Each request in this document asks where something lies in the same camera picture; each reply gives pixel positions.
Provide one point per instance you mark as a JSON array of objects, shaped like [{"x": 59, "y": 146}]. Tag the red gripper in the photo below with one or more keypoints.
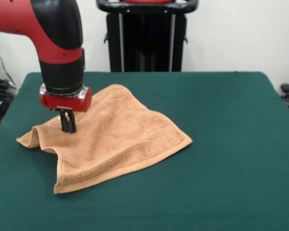
[{"x": 65, "y": 102}]

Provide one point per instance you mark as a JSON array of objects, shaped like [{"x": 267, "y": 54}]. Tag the tan terry towel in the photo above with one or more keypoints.
[{"x": 122, "y": 139}]

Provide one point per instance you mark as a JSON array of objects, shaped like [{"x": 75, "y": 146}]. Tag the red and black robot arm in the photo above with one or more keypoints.
[{"x": 50, "y": 31}]

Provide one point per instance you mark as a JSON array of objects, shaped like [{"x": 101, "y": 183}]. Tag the dark green table cloth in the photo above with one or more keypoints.
[{"x": 183, "y": 192}]

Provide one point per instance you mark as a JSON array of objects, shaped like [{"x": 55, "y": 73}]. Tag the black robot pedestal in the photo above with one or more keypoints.
[{"x": 147, "y": 43}]

